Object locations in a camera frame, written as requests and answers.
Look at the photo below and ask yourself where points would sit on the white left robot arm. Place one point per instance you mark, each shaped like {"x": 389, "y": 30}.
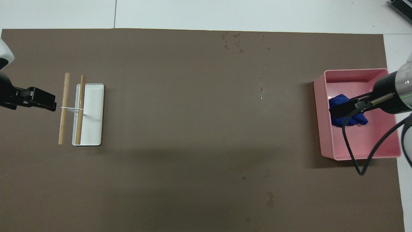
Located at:
{"x": 5, "y": 53}

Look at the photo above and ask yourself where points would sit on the grey keyboard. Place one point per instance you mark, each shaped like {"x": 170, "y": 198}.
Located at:
{"x": 402, "y": 7}

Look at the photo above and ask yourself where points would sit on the white wooden towel rack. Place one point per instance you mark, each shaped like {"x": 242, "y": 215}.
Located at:
{"x": 93, "y": 116}

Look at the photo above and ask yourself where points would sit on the blue microfibre towel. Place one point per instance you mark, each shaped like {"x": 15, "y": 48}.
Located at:
{"x": 339, "y": 121}

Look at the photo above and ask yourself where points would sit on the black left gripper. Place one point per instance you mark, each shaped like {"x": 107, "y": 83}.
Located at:
{"x": 7, "y": 93}

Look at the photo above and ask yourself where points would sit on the long light wooden rod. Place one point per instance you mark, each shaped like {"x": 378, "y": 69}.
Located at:
{"x": 64, "y": 106}

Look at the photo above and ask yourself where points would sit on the pink plastic bin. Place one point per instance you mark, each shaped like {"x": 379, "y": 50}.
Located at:
{"x": 354, "y": 141}

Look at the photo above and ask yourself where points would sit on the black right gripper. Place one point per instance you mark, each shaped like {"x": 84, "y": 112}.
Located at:
{"x": 384, "y": 85}

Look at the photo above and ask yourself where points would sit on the brown table mat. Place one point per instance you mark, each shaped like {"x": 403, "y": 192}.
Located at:
{"x": 161, "y": 64}

